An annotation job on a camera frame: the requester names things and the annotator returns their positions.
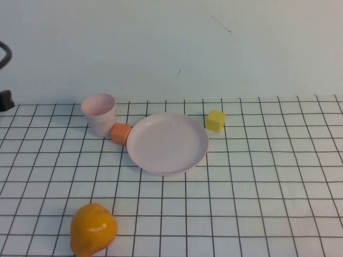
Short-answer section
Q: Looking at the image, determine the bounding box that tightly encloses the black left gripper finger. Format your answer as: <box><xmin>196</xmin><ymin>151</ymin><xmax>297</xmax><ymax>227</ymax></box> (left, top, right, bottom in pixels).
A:
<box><xmin>0</xmin><ymin>90</ymin><xmax>15</xmax><ymax>112</ymax></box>

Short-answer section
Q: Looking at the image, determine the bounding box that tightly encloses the pale pink plastic cup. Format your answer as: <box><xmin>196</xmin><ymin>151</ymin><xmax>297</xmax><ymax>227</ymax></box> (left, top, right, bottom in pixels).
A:
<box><xmin>81</xmin><ymin>93</ymin><xmax>117</xmax><ymax>138</ymax></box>

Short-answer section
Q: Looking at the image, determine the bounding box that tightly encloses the pale pink round plate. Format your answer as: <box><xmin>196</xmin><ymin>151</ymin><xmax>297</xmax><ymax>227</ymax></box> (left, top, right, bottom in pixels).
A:
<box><xmin>126</xmin><ymin>112</ymin><xmax>210</xmax><ymax>176</ymax></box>

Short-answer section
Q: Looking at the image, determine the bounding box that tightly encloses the orange foam cube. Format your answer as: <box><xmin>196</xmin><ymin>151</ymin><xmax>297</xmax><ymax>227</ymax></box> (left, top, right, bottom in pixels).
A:
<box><xmin>111</xmin><ymin>123</ymin><xmax>132</xmax><ymax>146</ymax></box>

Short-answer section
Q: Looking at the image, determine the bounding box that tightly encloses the orange yellow mango fruit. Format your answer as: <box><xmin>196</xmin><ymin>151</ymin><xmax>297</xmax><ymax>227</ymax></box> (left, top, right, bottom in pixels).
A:
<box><xmin>70</xmin><ymin>203</ymin><xmax>118</xmax><ymax>257</ymax></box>

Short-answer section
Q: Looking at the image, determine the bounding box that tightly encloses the yellow foam cube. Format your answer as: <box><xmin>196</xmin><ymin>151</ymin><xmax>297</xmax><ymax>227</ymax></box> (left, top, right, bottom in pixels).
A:
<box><xmin>205</xmin><ymin>109</ymin><xmax>227</xmax><ymax>133</ymax></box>

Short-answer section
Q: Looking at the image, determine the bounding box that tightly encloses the white black grid mat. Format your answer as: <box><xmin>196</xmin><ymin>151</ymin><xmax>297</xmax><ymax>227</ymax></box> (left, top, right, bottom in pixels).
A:
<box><xmin>0</xmin><ymin>95</ymin><xmax>343</xmax><ymax>257</ymax></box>

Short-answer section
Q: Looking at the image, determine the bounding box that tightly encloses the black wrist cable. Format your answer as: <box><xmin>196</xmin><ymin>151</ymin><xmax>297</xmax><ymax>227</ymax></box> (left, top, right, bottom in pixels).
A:
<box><xmin>0</xmin><ymin>41</ymin><xmax>13</xmax><ymax>71</ymax></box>

